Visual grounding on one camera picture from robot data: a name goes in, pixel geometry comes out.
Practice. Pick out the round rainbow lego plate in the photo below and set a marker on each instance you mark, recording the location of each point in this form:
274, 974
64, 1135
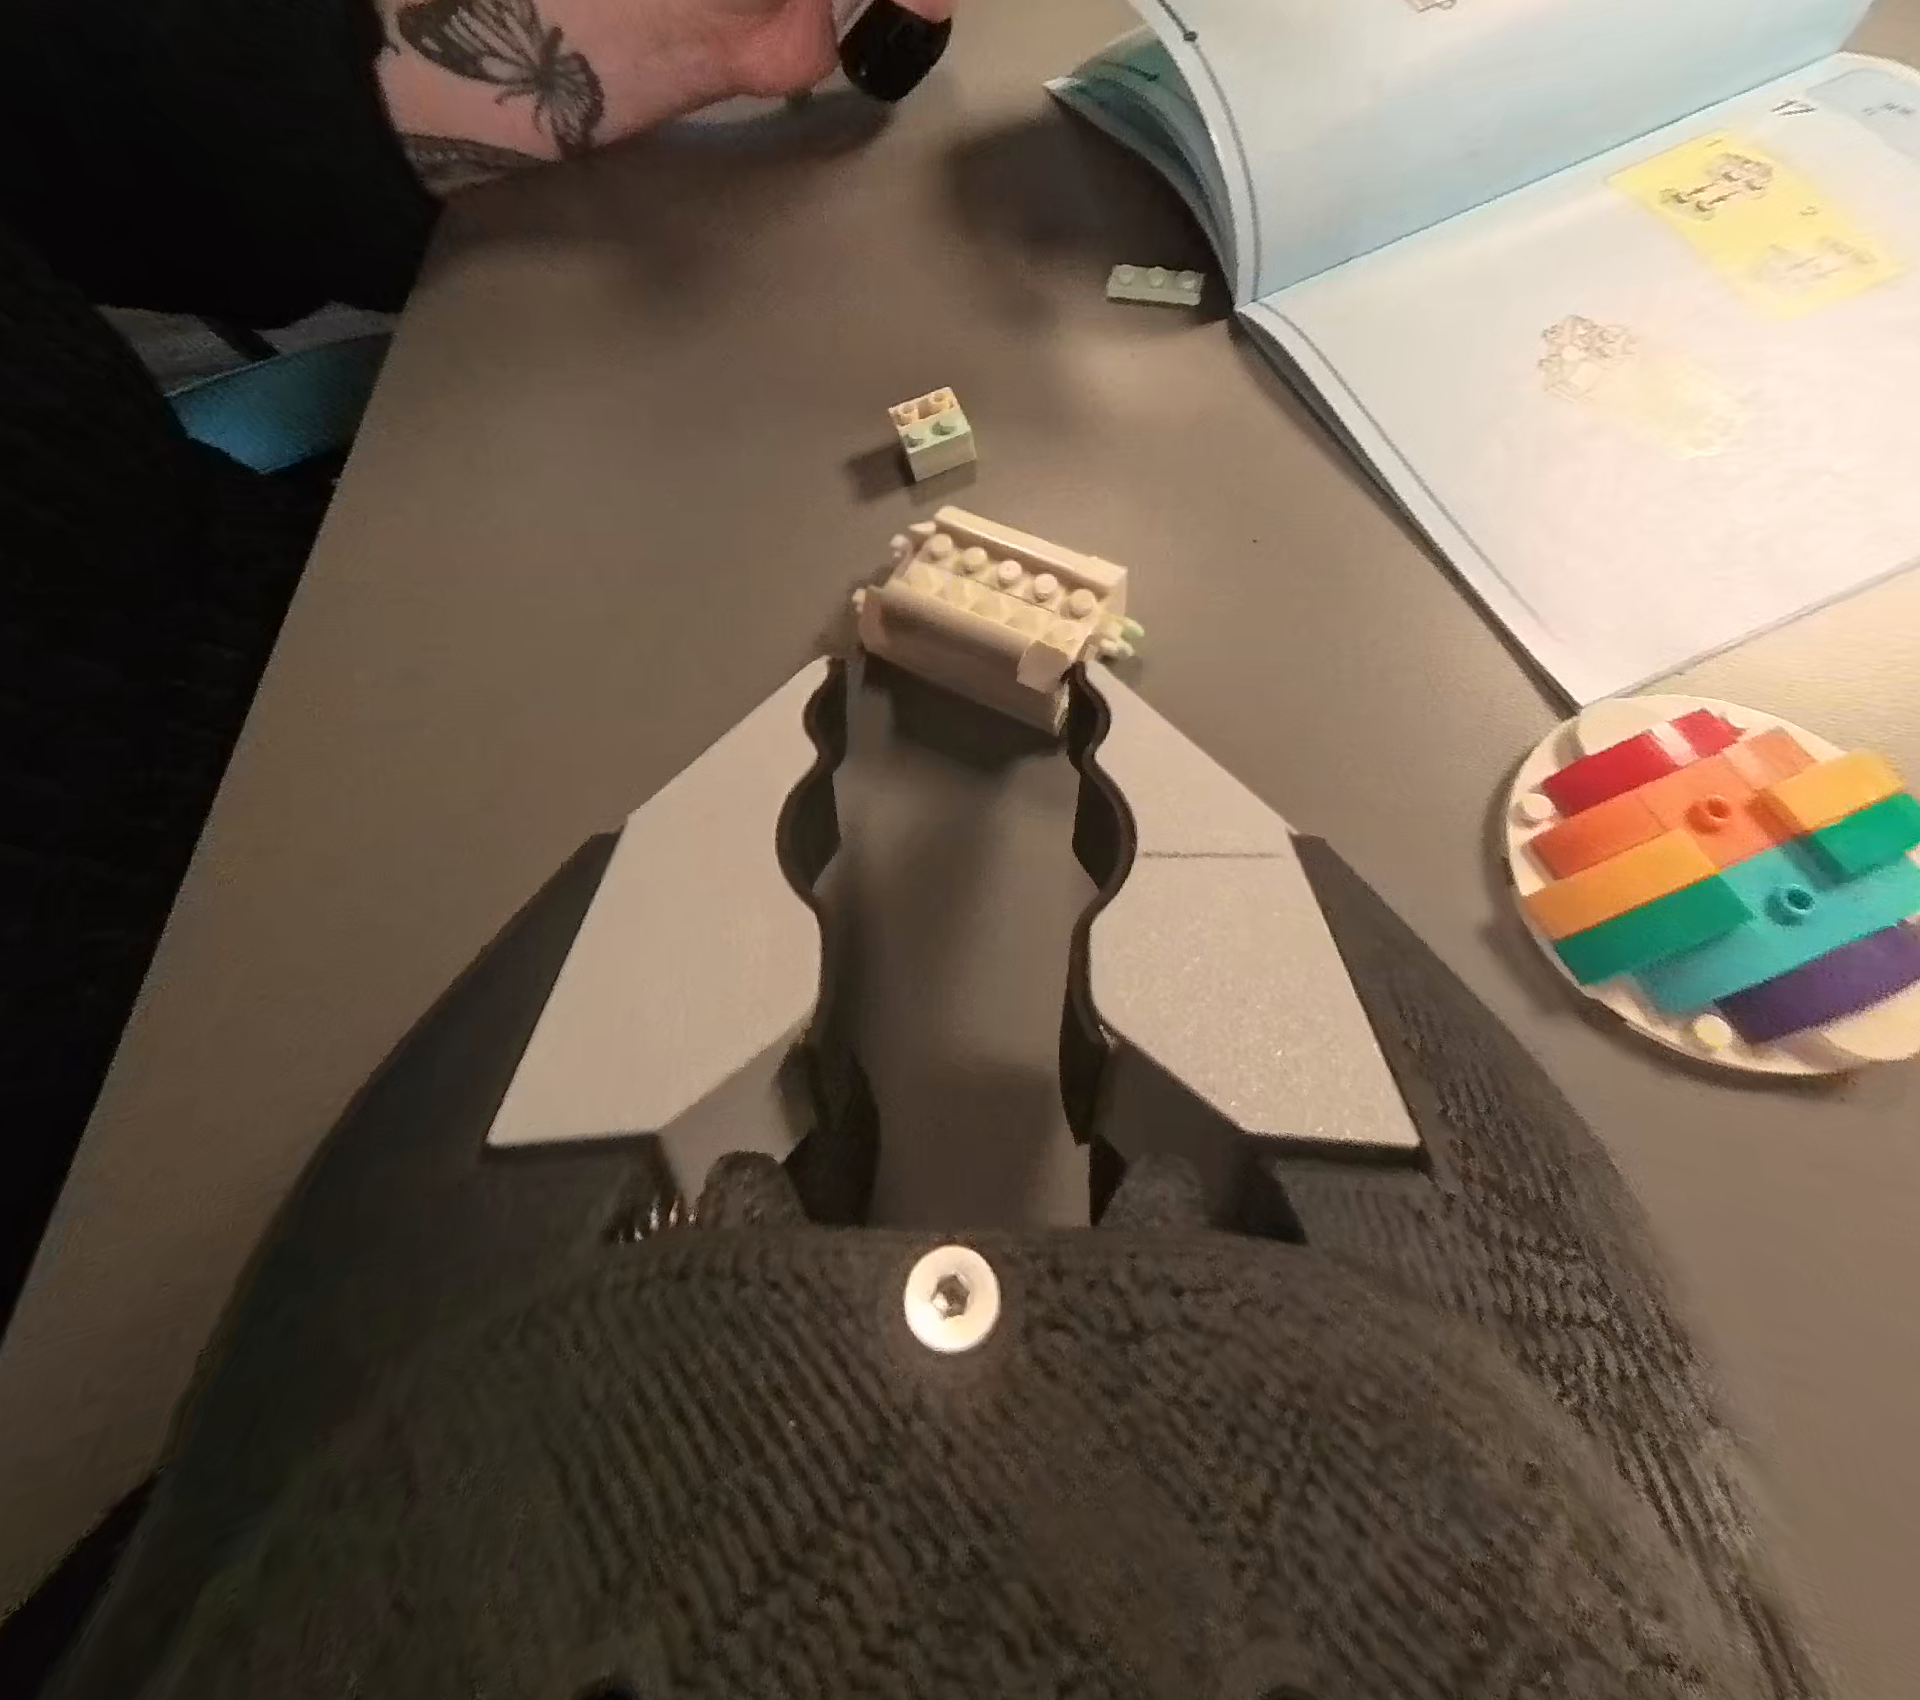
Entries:
1725, 874

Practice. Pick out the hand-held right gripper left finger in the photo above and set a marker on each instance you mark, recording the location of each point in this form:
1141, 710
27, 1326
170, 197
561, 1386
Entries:
660, 980

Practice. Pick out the teal chair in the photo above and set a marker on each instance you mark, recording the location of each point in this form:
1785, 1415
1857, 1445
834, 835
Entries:
262, 403

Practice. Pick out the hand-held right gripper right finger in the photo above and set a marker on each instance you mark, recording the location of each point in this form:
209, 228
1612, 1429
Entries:
1244, 980

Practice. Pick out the white lego assembly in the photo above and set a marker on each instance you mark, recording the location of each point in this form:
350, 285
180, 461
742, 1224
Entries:
975, 621

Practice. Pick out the pale green lego plate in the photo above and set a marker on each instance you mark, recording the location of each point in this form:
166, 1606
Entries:
1154, 286

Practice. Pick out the green and tan lego brick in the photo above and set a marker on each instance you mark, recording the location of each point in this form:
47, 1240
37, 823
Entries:
938, 440

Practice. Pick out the person's black clothed torso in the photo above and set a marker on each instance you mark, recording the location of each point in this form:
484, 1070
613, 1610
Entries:
90, 681

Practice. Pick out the person's left forearm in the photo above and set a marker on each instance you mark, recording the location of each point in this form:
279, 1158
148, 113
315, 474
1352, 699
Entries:
180, 80

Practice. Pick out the open light blue instruction booklet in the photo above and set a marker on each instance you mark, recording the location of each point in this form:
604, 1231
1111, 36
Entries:
1501, 154

